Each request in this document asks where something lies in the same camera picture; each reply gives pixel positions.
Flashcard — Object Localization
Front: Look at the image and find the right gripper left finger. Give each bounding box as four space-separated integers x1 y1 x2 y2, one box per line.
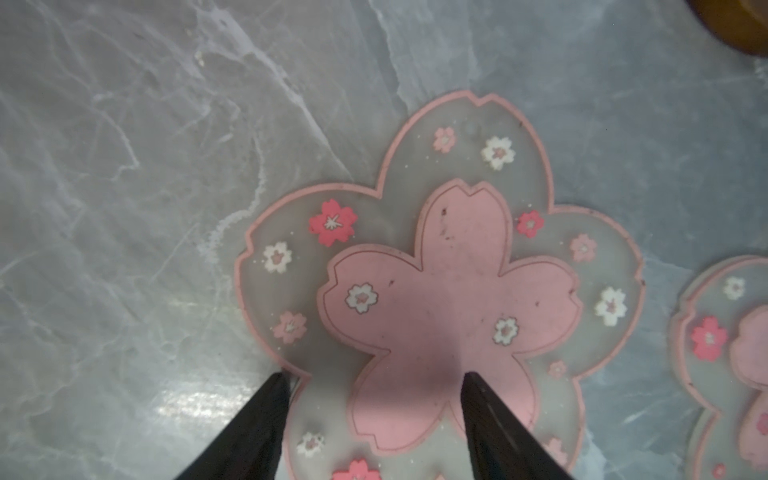
178 371 291 480

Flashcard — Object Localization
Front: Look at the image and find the brown wooden round coaster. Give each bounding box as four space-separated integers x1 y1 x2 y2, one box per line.
687 0 767 58

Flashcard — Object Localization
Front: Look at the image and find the pink flower coaster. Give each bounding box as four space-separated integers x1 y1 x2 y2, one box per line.
235 91 645 479
669 255 767 479

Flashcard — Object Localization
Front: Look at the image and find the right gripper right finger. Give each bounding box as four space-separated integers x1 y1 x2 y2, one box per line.
460 372 572 480

